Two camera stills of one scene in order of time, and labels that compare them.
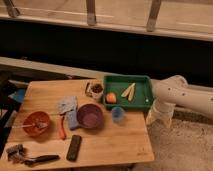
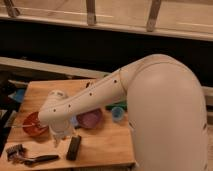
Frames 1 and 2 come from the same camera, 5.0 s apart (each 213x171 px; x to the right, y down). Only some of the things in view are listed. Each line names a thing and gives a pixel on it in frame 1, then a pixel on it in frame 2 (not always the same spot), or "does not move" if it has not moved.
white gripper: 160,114 -> 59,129
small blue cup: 117,113 does not move
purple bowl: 90,116 does not move
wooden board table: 65,123 does not move
